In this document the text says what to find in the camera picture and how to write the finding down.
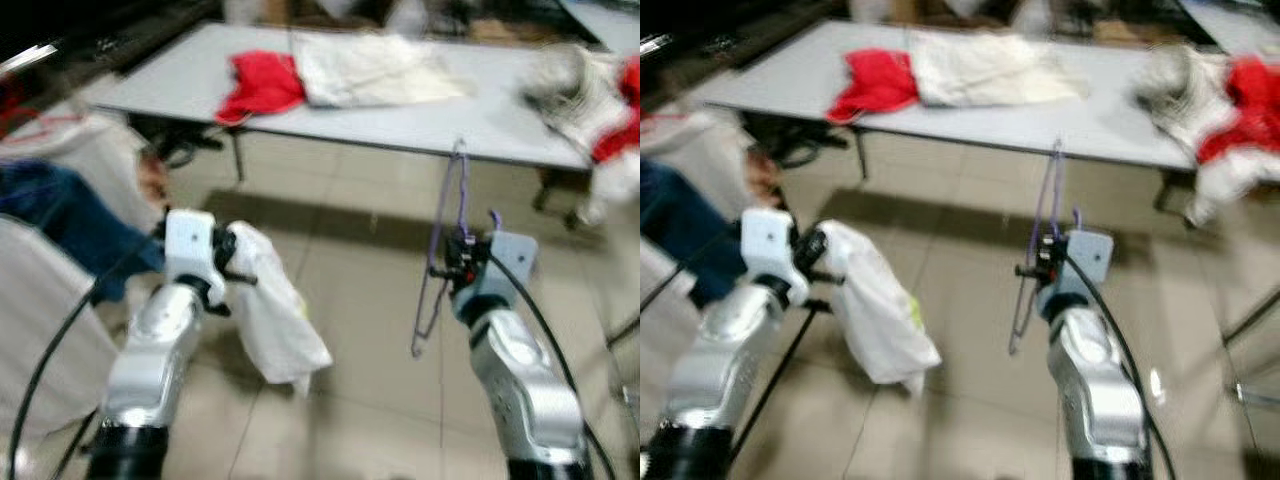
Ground purple plastic hanger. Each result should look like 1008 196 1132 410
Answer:
1008 138 1086 356
410 138 503 359

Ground white printed T-shirt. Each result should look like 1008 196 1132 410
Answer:
815 220 943 396
228 220 334 386

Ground red plastic hanger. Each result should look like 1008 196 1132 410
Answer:
0 75 86 141

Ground white table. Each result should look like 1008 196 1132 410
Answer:
560 0 641 51
700 20 1280 186
85 22 641 186
1180 0 1280 51

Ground red garment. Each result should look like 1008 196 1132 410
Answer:
827 48 921 124
215 52 307 127
590 55 641 163
1195 55 1280 166

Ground white denim jeans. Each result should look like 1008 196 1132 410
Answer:
1135 45 1280 229
520 45 641 229

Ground cream folded garment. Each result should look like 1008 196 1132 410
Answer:
908 30 1093 107
292 33 477 109

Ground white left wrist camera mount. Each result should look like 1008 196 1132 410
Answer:
742 208 797 291
163 208 217 291

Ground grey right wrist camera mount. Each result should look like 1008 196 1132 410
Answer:
1060 230 1115 293
487 232 539 301

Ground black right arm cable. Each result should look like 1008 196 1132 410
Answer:
1062 255 1174 480
488 255 616 480

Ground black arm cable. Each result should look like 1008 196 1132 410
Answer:
488 255 616 480
1062 255 1174 480
5 232 169 480
640 230 747 313

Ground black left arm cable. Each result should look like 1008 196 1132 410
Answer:
640 230 747 313
5 232 169 480

